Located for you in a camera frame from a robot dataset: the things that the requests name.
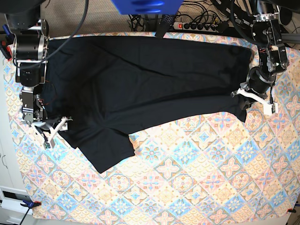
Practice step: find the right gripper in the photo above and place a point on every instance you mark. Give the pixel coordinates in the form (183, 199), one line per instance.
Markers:
(51, 126)

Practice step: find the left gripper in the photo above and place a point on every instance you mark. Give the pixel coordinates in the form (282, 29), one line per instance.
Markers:
(257, 83)

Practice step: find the black T-shirt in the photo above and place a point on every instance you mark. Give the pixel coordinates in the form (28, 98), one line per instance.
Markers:
(113, 86)

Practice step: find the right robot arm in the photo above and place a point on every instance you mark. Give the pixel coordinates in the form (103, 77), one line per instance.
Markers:
(27, 34)

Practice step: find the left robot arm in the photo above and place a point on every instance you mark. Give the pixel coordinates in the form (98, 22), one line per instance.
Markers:
(266, 35)

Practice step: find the patterned tablecloth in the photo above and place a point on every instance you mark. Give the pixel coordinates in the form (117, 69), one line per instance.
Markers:
(202, 170)

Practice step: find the white cabinet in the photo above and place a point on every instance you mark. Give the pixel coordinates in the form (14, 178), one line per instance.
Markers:
(12, 189)

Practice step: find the blue clamp lower left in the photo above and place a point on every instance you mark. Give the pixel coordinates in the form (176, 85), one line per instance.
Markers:
(30, 204)

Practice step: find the blue clamp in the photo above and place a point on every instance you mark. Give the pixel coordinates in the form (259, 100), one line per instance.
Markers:
(6, 43)
(30, 204)

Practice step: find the blue clamp upper left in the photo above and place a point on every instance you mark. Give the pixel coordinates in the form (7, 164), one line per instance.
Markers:
(6, 43)

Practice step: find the white power strip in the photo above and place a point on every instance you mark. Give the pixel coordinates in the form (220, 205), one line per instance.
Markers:
(194, 26)

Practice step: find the orange clamp lower right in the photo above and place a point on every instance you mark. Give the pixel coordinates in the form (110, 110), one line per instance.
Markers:
(293, 210)

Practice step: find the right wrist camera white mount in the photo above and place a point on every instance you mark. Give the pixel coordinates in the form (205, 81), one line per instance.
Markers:
(49, 143)

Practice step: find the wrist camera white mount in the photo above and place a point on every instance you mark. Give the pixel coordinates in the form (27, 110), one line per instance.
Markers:
(269, 105)
(49, 143)

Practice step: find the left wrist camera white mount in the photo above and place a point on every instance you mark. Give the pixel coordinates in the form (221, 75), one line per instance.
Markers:
(269, 105)

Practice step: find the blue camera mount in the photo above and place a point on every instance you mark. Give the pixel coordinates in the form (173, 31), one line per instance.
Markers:
(134, 7)

